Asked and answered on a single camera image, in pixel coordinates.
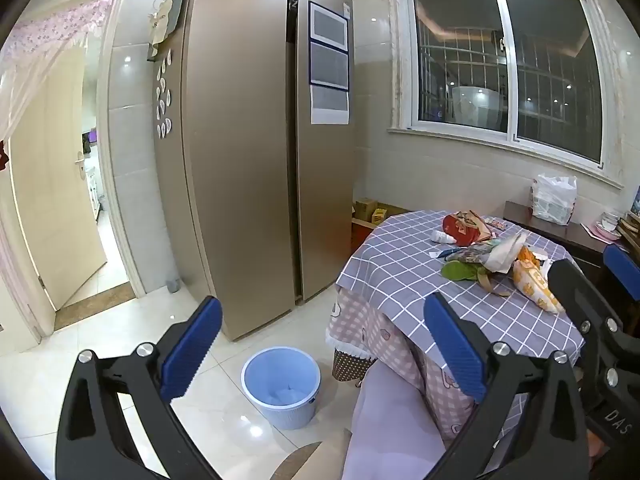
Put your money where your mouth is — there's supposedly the cream room door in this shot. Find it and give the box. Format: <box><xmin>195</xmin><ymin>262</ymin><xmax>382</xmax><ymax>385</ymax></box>
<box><xmin>10</xmin><ymin>35</ymin><xmax>108</xmax><ymax>311</ymax></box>

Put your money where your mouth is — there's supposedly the brown dotted cloth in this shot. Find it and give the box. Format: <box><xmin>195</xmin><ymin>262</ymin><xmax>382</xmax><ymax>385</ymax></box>
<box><xmin>331</xmin><ymin>347</ymin><xmax>375</xmax><ymax>385</ymax></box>

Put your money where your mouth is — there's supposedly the white hanging bag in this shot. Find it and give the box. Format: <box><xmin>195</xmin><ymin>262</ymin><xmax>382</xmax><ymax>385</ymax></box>
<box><xmin>148</xmin><ymin>0</ymin><xmax>174</xmax><ymax>46</ymax></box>

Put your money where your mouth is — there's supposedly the red cardboard box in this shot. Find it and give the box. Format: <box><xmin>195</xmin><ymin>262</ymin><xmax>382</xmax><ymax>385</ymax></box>
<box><xmin>351</xmin><ymin>217</ymin><xmax>377</xmax><ymax>257</ymax></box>

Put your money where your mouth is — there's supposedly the white paper sheet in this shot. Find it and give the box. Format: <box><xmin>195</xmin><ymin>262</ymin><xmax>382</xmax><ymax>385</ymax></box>
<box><xmin>310</xmin><ymin>85</ymin><xmax>350</xmax><ymax>125</ymax></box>

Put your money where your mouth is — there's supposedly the row of white fridge magnets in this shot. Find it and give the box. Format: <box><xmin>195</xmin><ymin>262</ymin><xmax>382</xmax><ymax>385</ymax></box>
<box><xmin>154</xmin><ymin>50</ymin><xmax>174</xmax><ymax>137</ymax></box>

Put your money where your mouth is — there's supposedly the grey plaid tablecloth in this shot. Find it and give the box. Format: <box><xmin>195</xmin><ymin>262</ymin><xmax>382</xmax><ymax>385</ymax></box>
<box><xmin>335</xmin><ymin>209</ymin><xmax>587</xmax><ymax>443</ymax></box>

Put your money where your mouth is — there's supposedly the blue plastic bin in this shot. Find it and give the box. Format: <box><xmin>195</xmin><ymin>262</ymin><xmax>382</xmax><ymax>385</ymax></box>
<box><xmin>241</xmin><ymin>346</ymin><xmax>322</xmax><ymax>431</ymax></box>

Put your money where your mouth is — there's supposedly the dark wooden cabinet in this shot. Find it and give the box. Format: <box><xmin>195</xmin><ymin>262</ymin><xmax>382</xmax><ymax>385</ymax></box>
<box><xmin>502</xmin><ymin>200</ymin><xmax>640</xmax><ymax>303</ymax></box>

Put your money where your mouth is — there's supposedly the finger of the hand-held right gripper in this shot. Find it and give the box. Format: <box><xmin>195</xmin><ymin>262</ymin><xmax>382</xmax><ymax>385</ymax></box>
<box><xmin>603</xmin><ymin>244</ymin><xmax>640</xmax><ymax>336</ymax></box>
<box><xmin>547</xmin><ymin>259</ymin><xmax>640</xmax><ymax>411</ymax></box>

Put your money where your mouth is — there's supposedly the pink lace curtain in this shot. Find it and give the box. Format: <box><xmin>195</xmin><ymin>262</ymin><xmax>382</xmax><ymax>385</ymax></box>
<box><xmin>0</xmin><ymin>0</ymin><xmax>123</xmax><ymax>146</ymax></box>

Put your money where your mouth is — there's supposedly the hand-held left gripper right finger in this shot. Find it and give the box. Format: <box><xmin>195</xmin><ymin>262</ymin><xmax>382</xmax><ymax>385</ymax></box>
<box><xmin>424</xmin><ymin>292</ymin><xmax>593</xmax><ymax>480</ymax></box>

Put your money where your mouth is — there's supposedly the person's lavender trouser leg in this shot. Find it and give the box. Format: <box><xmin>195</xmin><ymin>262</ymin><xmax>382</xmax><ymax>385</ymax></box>
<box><xmin>342</xmin><ymin>360</ymin><xmax>451</xmax><ymax>480</ymax></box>

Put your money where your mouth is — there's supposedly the white paper bag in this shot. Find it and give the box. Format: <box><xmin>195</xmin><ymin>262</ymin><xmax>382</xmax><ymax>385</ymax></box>
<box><xmin>482</xmin><ymin>232</ymin><xmax>528</xmax><ymax>276</ymax></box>

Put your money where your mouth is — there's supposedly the wooden chair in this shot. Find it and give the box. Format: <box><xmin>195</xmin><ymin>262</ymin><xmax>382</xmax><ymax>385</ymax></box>
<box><xmin>280</xmin><ymin>440</ymin><xmax>351</xmax><ymax>480</ymax></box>

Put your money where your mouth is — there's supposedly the green wrapper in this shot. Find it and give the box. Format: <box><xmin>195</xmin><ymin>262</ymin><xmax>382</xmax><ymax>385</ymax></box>
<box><xmin>441</xmin><ymin>260</ymin><xmax>483</xmax><ymax>282</ymax></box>

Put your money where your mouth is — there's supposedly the white framed window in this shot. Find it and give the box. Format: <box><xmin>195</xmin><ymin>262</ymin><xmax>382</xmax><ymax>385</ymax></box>
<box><xmin>387</xmin><ymin>0</ymin><xmax>626</xmax><ymax>188</ymax></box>

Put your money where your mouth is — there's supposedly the pink checked table cloth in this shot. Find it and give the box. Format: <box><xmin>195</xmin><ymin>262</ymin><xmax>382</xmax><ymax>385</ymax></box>
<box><xmin>326</xmin><ymin>287</ymin><xmax>481</xmax><ymax>441</ymax></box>

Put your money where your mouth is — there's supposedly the gold double-door refrigerator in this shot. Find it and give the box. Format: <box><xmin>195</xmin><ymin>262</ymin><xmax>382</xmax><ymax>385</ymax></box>
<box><xmin>152</xmin><ymin>0</ymin><xmax>357</xmax><ymax>342</ymax></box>

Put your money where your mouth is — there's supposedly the pink tray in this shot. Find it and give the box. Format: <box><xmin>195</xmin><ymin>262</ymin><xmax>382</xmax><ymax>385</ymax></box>
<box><xmin>581</xmin><ymin>222</ymin><xmax>622</xmax><ymax>242</ymax></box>

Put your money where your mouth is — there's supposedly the blue-framed sheet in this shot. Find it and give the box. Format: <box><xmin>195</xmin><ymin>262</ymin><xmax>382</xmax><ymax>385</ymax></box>
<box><xmin>307</xmin><ymin>1</ymin><xmax>349</xmax><ymax>52</ymax></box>
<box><xmin>309</xmin><ymin>42</ymin><xmax>349</xmax><ymax>91</ymax></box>

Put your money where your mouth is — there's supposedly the white plastic bag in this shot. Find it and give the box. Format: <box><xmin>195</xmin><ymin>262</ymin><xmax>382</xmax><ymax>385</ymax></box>
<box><xmin>530</xmin><ymin>174</ymin><xmax>578</xmax><ymax>226</ymax></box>

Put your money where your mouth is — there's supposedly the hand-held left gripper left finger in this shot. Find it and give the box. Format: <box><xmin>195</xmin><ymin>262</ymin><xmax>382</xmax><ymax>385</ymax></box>
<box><xmin>56</xmin><ymin>296</ymin><xmax>223</xmax><ymax>480</ymax></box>

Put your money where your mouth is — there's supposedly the foil wrapper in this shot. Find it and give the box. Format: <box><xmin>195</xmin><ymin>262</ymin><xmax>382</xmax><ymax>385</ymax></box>
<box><xmin>457</xmin><ymin>242</ymin><xmax>501</xmax><ymax>265</ymax></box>

